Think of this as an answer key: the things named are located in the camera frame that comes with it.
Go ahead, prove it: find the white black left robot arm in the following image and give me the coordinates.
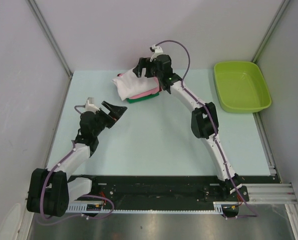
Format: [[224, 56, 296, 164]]
[[26, 97, 127, 219]]

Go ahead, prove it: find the pink folded t shirt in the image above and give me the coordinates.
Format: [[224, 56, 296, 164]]
[[130, 87, 160, 99]]

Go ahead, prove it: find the aluminium frame rail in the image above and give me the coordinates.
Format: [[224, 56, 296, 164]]
[[245, 183, 298, 205]]

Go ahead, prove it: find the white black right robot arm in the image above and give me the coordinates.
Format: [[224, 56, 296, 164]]
[[133, 54, 242, 201]]

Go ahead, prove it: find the white t shirt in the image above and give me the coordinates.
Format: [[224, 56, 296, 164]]
[[112, 69, 160, 101]]

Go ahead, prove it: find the grey aluminium corner post right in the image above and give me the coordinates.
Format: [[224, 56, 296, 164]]
[[251, 0, 292, 64]]

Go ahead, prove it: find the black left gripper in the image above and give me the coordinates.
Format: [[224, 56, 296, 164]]
[[92, 101, 127, 137]]

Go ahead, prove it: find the lime green plastic basin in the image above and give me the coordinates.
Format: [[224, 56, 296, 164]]
[[214, 61, 272, 114]]

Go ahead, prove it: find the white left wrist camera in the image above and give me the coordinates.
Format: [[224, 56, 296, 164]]
[[84, 97, 100, 113]]

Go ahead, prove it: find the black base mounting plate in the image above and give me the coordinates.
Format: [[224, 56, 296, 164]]
[[87, 175, 238, 211]]

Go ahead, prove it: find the grey aluminium corner post left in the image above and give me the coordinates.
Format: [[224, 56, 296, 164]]
[[26, 0, 73, 79]]

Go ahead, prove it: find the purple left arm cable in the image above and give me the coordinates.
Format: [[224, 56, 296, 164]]
[[36, 104, 114, 227]]

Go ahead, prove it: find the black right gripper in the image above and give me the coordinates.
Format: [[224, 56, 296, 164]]
[[133, 57, 163, 80]]

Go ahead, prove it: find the grey aluminium corner post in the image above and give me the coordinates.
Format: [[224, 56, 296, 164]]
[[26, 0, 73, 79], [251, 0, 292, 64]]

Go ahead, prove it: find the white slotted cable duct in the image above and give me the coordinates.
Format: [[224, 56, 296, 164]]
[[66, 201, 239, 215]]

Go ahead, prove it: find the green folded t shirt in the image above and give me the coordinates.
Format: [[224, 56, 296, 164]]
[[126, 92, 159, 104]]

